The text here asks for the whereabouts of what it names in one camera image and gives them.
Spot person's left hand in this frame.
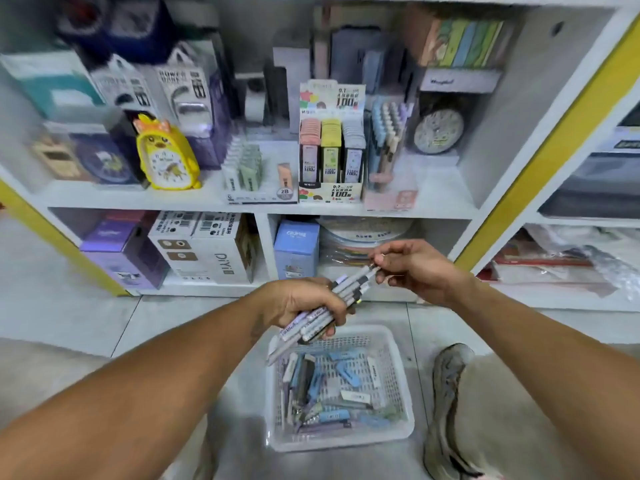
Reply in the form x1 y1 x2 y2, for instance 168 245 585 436
255 277 353 341

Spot person's right hand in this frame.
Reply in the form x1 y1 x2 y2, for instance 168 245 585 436
368 239 471 308

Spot bundle of lilac grey packets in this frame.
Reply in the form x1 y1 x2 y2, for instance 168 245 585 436
265 263 381 368

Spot white shelf with yellow trim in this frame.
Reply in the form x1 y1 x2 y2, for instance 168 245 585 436
0 0 640 314

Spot pile of lead refill packets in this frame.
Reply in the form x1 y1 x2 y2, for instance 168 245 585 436
280 347 396 436

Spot white plastic basket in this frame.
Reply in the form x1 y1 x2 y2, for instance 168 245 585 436
265 325 416 453

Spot person's left forearm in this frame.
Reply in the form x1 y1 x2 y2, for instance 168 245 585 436
0 295 291 480

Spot person's right forearm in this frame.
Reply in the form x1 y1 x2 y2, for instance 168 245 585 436
450 279 640 466

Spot blue small carton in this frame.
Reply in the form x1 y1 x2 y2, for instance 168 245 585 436
273 219 321 281

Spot stack of wrapped discs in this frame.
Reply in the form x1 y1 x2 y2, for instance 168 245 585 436
320 217 416 266

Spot red white flat box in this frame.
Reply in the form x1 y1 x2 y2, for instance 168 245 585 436
495 245 571 284

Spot clear plastic tray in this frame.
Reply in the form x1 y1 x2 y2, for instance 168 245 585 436
222 135 299 204

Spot white round clock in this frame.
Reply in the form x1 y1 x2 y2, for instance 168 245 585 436
412 103 467 156

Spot grey sneaker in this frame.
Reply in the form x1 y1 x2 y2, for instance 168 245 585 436
422 343 481 480

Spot white refill display box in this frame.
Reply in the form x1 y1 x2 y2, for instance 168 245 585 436
298 79 368 204

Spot plastic wrapped items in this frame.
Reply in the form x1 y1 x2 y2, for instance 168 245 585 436
490 227 640 301

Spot purple translucent container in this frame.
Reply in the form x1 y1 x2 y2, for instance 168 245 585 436
185 65 236 171

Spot purple box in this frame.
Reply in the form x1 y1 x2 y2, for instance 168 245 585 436
80 213 169 293

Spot yellow alarm clock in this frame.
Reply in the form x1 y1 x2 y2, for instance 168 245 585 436
133 115 203 192

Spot white long box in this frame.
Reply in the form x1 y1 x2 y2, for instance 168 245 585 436
418 67 503 96

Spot tape dispenser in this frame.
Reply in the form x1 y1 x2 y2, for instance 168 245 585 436
235 73 271 131

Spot grey digital clock box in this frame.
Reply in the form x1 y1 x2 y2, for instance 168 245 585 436
330 25 391 96

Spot white tall box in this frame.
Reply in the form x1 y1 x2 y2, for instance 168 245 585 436
272 33 313 131

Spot pastel sticky notes pack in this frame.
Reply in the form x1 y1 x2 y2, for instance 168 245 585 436
405 9 516 71

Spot white hanging accessory box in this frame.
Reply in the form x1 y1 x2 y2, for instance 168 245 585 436
88 55 166 121
150 39 226 136

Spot clear boxed dark clock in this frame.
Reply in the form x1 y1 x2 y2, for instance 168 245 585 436
40 119 146 188

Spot small tan alarm clock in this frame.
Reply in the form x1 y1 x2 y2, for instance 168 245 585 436
28 135 86 181

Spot teal white box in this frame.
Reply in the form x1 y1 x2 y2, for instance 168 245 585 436
0 49 106 121

